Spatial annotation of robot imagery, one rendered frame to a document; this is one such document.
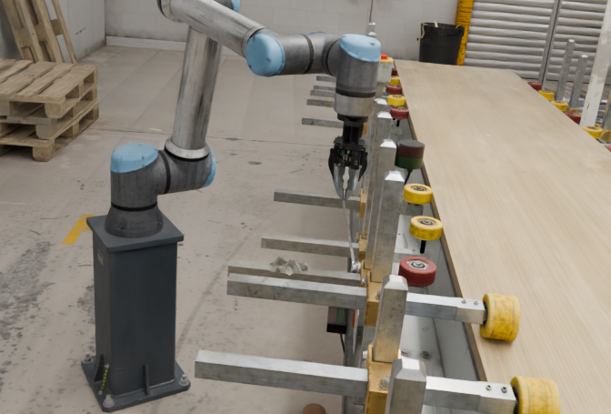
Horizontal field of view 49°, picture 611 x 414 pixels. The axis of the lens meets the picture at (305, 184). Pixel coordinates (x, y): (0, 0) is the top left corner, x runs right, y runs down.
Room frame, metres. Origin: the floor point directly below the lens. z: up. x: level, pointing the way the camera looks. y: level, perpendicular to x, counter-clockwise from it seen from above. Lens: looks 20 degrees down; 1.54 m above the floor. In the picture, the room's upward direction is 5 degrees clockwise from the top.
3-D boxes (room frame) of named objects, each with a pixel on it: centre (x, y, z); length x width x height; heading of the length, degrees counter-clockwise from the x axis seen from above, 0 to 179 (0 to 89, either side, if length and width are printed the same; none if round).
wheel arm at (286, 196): (1.83, -0.13, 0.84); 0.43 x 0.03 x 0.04; 87
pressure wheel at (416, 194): (1.82, -0.33, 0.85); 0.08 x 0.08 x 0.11
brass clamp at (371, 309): (1.09, -0.15, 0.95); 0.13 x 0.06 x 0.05; 177
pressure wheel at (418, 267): (1.32, -0.26, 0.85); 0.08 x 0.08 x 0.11
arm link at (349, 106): (1.47, -0.10, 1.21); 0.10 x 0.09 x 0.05; 87
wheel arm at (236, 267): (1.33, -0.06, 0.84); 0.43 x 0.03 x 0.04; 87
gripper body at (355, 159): (1.47, -0.09, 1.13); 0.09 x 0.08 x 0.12; 177
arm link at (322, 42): (1.56, -0.02, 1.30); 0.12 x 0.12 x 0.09; 37
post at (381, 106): (1.86, -0.19, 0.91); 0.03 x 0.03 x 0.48; 87
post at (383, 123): (1.61, -0.18, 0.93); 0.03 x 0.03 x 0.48; 87
